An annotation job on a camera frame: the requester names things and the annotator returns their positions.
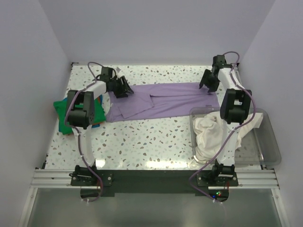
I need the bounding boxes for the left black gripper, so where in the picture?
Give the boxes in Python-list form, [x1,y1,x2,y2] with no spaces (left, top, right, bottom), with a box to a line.
[110,76,134,98]

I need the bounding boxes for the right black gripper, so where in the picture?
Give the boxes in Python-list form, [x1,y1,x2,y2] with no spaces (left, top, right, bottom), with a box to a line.
[200,69,220,93]

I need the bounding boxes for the purple t-shirt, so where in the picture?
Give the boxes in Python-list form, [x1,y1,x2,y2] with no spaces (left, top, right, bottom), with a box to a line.
[106,83,219,122]

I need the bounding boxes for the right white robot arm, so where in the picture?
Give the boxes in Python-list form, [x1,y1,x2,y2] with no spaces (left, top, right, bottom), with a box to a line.
[199,54,251,186]

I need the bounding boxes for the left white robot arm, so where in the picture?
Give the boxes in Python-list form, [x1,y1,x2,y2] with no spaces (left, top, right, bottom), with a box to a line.
[64,66,134,185]

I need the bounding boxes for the folded green t-shirt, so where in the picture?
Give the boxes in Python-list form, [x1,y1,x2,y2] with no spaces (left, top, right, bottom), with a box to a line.
[53,97,107,135]

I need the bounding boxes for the white t-shirt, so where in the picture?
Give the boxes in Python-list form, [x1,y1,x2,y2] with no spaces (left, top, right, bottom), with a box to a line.
[193,112,263,162]

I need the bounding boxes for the clear plastic bin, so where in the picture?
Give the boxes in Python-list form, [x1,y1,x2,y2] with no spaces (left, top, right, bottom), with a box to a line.
[190,107,281,168]

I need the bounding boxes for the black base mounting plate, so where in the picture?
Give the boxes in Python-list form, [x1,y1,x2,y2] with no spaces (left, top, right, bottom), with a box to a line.
[69,166,239,201]

